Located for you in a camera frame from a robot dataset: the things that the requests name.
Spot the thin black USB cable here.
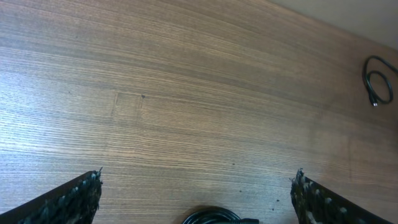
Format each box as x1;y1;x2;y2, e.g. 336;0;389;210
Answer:
362;55;398;107

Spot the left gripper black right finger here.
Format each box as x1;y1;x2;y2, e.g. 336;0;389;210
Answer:
290;169;391;224

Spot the thick black USB cable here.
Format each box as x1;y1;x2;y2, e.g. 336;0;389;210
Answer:
182;207;260;224

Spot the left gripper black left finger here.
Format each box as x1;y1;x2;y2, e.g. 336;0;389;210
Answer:
1;170;103;224

